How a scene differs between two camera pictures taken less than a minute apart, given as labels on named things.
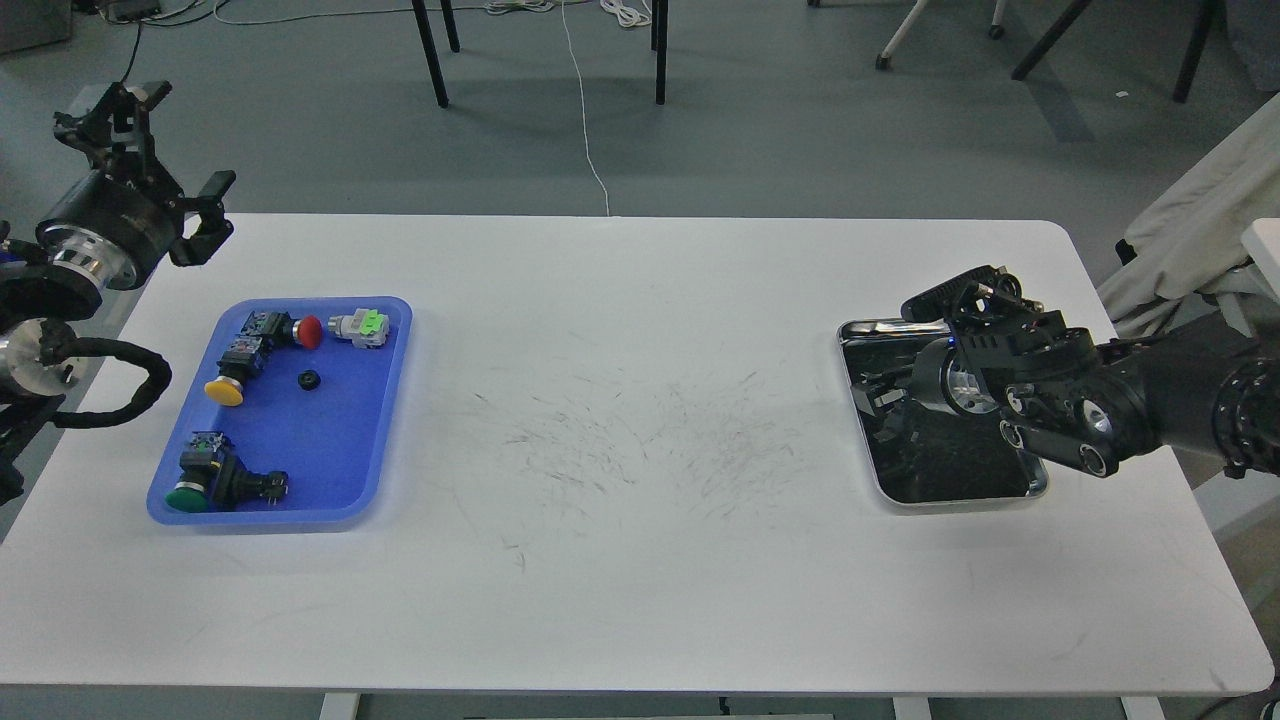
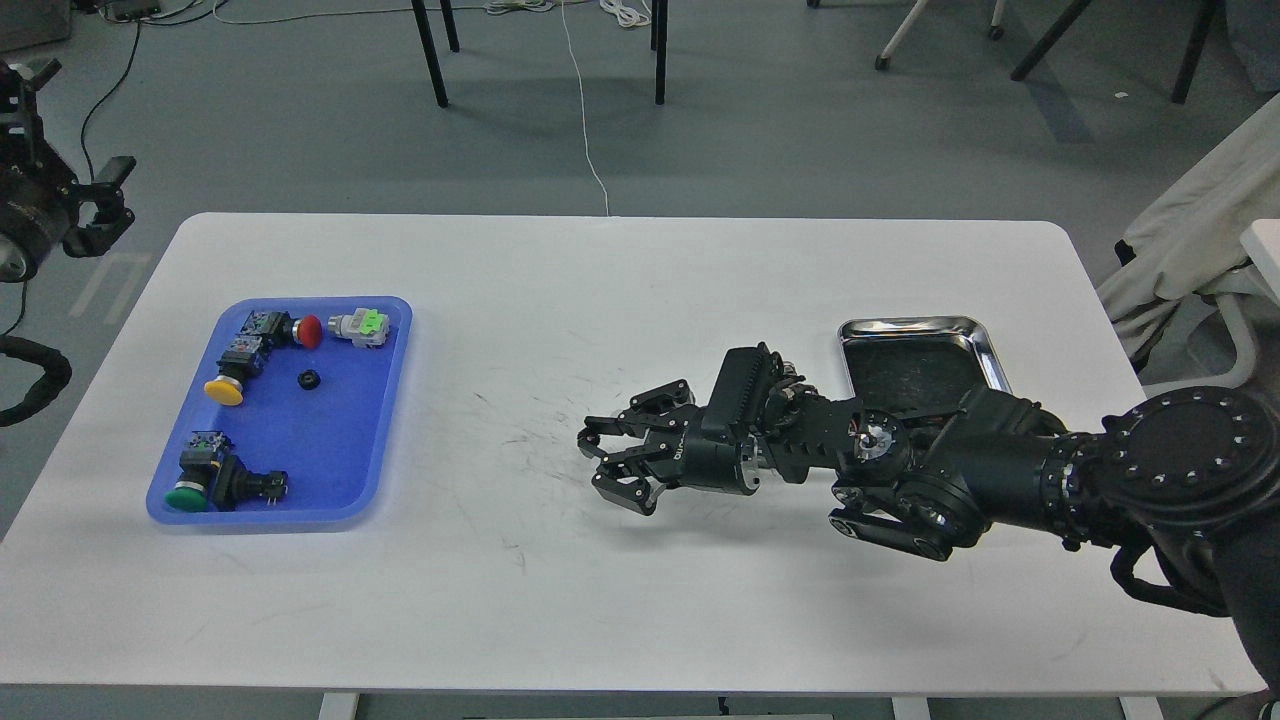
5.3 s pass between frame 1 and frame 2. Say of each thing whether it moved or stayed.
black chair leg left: stayed
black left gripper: moved
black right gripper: moved
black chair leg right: stayed
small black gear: stayed
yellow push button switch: stayed
